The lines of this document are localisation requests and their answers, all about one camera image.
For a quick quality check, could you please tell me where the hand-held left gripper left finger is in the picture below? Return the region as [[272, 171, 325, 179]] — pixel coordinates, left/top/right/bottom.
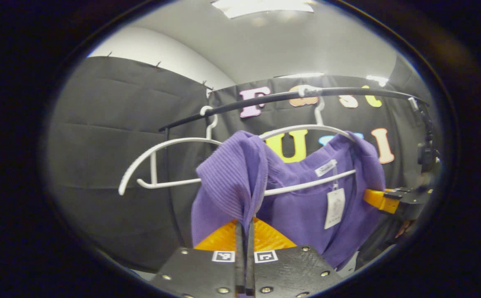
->
[[149, 219, 245, 298]]

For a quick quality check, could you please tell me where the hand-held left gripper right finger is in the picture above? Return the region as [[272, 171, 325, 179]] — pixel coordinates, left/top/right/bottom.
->
[[246, 218, 342, 298]]

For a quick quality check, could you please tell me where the purple knit sweater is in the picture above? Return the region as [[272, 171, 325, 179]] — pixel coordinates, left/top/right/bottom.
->
[[191, 130, 386, 272]]

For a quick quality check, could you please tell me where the white clothes hanger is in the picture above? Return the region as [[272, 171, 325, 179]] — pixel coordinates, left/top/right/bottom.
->
[[118, 106, 224, 196], [261, 85, 357, 197]]

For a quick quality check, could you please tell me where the black clothes rack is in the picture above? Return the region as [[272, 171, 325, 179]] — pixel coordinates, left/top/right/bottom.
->
[[159, 86, 437, 249]]

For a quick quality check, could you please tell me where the black backdrop cloth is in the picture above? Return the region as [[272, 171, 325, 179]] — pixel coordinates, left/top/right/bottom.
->
[[44, 56, 443, 274]]

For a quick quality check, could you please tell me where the large ceiling light panel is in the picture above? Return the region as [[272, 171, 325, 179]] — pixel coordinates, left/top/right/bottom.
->
[[211, 0, 315, 19]]

